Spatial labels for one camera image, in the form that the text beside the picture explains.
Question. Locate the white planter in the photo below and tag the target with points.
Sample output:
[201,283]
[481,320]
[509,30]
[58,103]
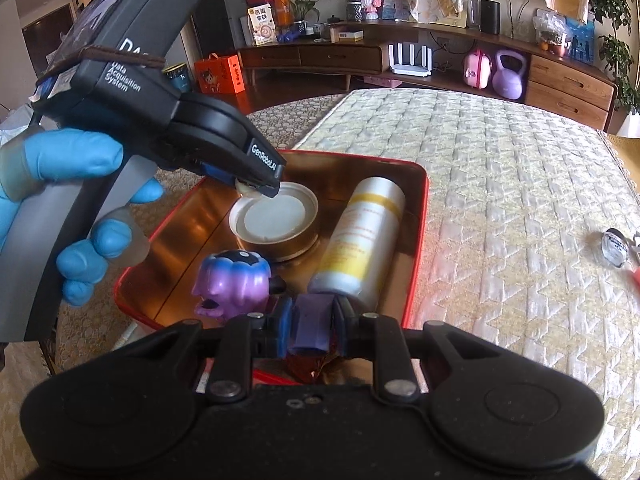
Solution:
[629,122]

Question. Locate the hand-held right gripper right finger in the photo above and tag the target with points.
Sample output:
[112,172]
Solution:
[342,325]

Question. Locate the white yellow flat box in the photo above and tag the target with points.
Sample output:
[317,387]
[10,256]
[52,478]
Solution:
[347,36]

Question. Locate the person's left hand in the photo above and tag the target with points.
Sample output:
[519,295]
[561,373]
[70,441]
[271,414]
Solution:
[65,155]

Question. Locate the white yellow bottle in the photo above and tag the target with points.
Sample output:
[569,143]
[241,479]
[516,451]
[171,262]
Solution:
[360,240]

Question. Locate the purple toy figure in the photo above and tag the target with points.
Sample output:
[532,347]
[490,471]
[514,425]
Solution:
[235,285]

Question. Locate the wooden tv cabinet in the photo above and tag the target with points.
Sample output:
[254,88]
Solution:
[565,82]

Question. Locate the pink toy case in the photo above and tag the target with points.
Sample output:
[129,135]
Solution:
[476,71]

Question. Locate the black cabinet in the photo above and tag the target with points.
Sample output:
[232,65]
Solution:
[225,15]

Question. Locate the orange box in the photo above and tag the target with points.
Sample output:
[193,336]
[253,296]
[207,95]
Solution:
[282,7]

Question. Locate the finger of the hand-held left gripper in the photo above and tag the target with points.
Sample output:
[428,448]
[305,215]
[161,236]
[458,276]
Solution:
[262,167]
[217,171]

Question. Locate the purple block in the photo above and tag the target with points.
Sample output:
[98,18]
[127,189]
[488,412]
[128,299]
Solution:
[310,327]

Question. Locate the white router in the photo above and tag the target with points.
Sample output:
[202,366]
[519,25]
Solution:
[410,62]

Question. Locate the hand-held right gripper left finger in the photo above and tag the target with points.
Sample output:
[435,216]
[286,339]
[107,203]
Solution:
[283,327]

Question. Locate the red tin box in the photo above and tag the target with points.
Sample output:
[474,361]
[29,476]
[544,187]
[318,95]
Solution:
[210,210]

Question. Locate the orange gift bag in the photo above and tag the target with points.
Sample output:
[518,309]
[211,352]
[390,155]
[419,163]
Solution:
[220,75]

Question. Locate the coffee picture snack box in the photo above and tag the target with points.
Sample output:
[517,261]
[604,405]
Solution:
[262,25]

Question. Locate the white curved panel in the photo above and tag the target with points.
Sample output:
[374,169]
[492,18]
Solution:
[520,7]

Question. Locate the purple kettlebell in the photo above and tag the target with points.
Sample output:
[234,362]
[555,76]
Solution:
[509,77]

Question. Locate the quilted cream table cloth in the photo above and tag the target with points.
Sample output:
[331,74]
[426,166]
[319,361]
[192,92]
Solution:
[500,235]

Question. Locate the small leafy potted plant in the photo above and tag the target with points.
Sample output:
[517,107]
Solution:
[302,10]

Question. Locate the clear bag of fruit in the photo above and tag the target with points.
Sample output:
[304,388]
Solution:
[550,30]

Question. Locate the green potted tree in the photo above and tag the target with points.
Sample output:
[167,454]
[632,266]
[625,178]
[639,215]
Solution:
[617,35]

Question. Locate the blue picture box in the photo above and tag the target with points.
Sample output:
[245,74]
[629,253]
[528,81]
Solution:
[580,40]

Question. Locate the beige lace tablecloth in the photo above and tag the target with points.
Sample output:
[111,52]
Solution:
[280,120]

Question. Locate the black cylinder speaker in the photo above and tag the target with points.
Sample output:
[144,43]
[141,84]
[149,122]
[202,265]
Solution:
[490,16]

